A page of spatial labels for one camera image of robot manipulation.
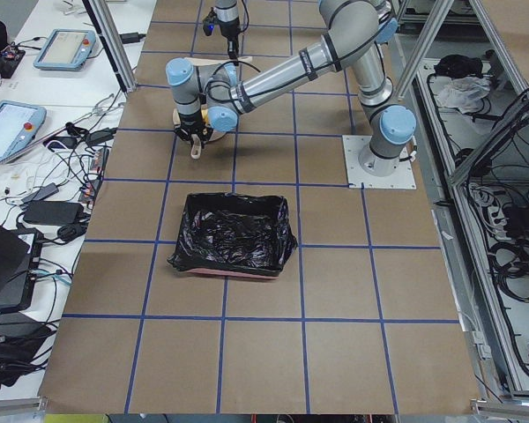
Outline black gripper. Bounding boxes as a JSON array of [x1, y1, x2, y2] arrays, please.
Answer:
[[224, 32, 239, 56], [174, 112, 212, 146]]

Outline beige plastic dustpan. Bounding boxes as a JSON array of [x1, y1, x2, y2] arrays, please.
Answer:
[[172, 107, 226, 160]]

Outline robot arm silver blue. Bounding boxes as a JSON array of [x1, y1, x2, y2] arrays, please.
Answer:
[[213, 0, 241, 59], [166, 1, 416, 164]]

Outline bin with black bag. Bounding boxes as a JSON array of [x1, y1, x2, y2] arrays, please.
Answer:
[[168, 193, 297, 278]]

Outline black power adapter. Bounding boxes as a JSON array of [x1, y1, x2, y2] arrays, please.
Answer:
[[119, 32, 146, 44]]

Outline far blue teach pendant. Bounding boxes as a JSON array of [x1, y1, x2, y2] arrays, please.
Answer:
[[34, 29, 96, 71]]

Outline blue teach pendant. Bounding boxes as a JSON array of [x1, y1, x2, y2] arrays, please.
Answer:
[[34, 29, 96, 71], [0, 100, 47, 160]]

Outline near blue teach pendant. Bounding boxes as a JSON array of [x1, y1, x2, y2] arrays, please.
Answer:
[[0, 100, 47, 160]]

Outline black computer box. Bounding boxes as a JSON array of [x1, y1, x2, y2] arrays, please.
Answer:
[[0, 226, 43, 314]]

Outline white cloth pile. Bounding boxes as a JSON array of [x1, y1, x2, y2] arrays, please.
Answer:
[[436, 77, 491, 114]]

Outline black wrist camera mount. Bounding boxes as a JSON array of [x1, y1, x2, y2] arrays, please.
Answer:
[[203, 9, 217, 36]]

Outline aluminium frame post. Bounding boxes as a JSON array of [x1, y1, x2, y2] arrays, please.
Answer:
[[83, 0, 137, 94]]

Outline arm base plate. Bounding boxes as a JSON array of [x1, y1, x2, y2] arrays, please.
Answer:
[[342, 135, 416, 190]]

